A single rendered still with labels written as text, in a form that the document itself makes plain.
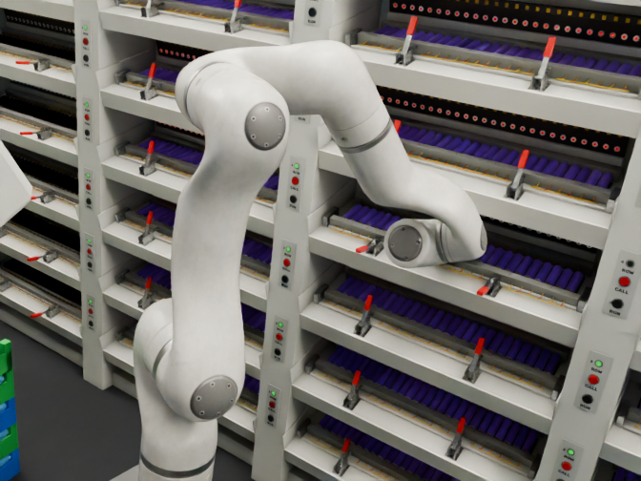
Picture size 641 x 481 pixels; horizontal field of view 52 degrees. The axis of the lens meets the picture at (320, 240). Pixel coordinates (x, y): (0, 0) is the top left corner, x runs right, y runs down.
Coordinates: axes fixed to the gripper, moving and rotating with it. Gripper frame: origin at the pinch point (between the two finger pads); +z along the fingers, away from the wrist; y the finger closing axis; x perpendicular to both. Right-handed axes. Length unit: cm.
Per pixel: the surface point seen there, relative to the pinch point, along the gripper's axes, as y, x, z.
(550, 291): -19.8, 4.0, -2.0
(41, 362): 130, 82, 11
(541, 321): -20.3, 9.4, -5.2
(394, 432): 4.4, 47.2, 5.0
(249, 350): 50, 46, 8
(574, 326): -26.2, 8.4, -5.1
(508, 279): -11.5, 4.3, -1.8
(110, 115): 103, -5, -6
